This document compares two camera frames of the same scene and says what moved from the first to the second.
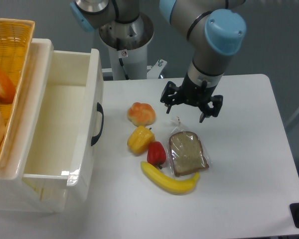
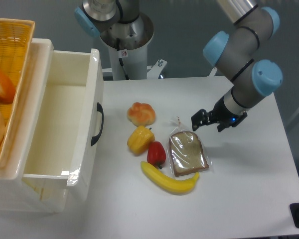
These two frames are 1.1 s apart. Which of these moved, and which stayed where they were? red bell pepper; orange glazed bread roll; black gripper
Moved: black gripper
Stayed: red bell pepper; orange glazed bread roll
